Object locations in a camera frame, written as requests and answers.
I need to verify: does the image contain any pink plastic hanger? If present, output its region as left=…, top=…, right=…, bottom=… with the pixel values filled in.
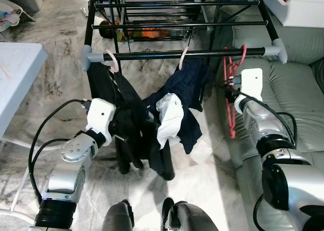
left=230, top=45, right=249, bottom=139
left=222, top=46, right=238, bottom=139

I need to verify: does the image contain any long black garment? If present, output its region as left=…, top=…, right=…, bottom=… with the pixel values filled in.
left=89, top=61, right=175, bottom=181

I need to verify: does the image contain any pale pink hanger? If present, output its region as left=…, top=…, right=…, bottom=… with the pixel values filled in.
left=104, top=50, right=120, bottom=73
left=180, top=47, right=191, bottom=70

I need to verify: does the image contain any navy garment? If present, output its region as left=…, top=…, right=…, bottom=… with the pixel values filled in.
left=144, top=58, right=216, bottom=155

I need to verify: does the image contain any grey green leather sofa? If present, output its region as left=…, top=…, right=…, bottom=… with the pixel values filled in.
left=218, top=7, right=324, bottom=231

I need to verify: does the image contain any white cloth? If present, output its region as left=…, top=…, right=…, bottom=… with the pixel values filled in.
left=156, top=93, right=184, bottom=149

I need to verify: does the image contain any orange toy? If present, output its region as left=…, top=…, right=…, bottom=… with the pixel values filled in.
left=141, top=27, right=164, bottom=39

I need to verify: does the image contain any white storage box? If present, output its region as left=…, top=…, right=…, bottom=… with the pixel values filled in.
left=263, top=0, right=324, bottom=28

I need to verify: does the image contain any grey robot right leg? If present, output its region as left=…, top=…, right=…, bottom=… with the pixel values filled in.
left=162, top=197, right=222, bottom=231

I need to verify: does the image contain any grey robot leg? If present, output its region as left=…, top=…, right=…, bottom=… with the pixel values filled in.
left=103, top=200, right=135, bottom=231
left=162, top=197, right=222, bottom=231

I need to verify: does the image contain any grey robot left leg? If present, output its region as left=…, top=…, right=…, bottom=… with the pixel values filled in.
left=103, top=200, right=135, bottom=231

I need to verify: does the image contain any light blue folding table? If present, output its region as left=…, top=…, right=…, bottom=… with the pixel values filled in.
left=0, top=42, right=49, bottom=139

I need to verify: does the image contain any colourful baby bouncer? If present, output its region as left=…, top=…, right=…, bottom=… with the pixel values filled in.
left=0, top=0, right=37, bottom=33

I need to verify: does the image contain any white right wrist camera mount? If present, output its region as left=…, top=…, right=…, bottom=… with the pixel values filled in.
left=239, top=68, right=264, bottom=103

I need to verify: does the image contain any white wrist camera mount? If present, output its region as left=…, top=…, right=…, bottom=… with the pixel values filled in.
left=85, top=98, right=117, bottom=136
left=239, top=68, right=264, bottom=103

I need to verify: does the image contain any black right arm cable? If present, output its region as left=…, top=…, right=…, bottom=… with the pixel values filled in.
left=238, top=92, right=298, bottom=140

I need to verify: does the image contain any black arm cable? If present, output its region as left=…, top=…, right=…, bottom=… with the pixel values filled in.
left=238, top=92, right=298, bottom=140
left=29, top=99, right=93, bottom=206

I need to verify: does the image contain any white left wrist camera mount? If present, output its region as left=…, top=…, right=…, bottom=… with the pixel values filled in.
left=85, top=98, right=117, bottom=136

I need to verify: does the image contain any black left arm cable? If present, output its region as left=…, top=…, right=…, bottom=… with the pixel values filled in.
left=29, top=99, right=93, bottom=206

